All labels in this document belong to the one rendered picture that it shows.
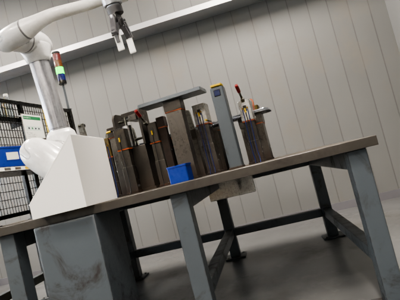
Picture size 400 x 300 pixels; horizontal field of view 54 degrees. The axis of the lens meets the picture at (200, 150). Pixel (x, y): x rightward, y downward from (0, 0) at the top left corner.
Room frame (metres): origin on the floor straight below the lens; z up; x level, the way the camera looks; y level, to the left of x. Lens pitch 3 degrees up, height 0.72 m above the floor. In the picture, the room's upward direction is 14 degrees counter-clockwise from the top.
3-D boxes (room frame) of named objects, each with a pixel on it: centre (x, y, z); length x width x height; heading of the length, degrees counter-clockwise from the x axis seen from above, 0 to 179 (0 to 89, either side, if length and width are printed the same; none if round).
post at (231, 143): (2.09, -0.17, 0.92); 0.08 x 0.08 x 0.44; 75
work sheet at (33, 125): (2.90, 1.17, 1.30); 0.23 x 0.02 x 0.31; 165
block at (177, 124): (2.15, 0.08, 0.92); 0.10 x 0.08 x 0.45; 75
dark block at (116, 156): (2.39, 0.49, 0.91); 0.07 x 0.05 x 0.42; 165
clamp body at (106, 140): (2.42, 0.55, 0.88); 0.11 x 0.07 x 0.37; 165
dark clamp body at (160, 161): (2.32, 0.24, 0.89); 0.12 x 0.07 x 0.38; 165
